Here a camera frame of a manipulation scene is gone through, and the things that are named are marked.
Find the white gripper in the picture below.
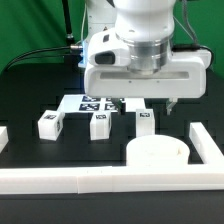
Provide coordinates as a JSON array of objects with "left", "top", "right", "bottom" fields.
[{"left": 84, "top": 50, "right": 211, "bottom": 115}]

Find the white round stool seat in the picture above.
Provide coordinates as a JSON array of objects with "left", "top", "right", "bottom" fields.
[{"left": 126, "top": 135, "right": 190, "bottom": 167}]

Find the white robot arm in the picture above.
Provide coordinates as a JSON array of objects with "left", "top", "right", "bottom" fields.
[{"left": 84, "top": 0, "right": 212, "bottom": 110}]

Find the white sheet with tags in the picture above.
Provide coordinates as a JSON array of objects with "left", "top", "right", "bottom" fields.
[{"left": 58, "top": 94, "right": 145, "bottom": 113}]

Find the white right fence bar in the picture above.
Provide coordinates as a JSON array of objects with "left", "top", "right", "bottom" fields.
[{"left": 189, "top": 122, "right": 224, "bottom": 165}]

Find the white fence bar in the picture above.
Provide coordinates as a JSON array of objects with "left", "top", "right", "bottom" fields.
[
  {"left": 0, "top": 165, "right": 224, "bottom": 195},
  {"left": 189, "top": 122, "right": 224, "bottom": 165}
]

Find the white front fence bar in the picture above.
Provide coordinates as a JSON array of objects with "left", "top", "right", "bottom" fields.
[{"left": 0, "top": 165, "right": 224, "bottom": 195}]

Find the black vertical pole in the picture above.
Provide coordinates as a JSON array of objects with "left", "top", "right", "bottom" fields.
[{"left": 62, "top": 0, "right": 74, "bottom": 45}]

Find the white left fence piece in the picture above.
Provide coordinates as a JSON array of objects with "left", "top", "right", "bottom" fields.
[{"left": 0, "top": 126, "right": 8, "bottom": 153}]

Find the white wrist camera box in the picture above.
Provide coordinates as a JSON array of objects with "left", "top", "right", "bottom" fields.
[{"left": 88, "top": 28, "right": 131, "bottom": 67}]

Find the black cable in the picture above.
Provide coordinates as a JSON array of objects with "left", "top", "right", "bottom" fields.
[{"left": 0, "top": 44, "right": 83, "bottom": 75}]

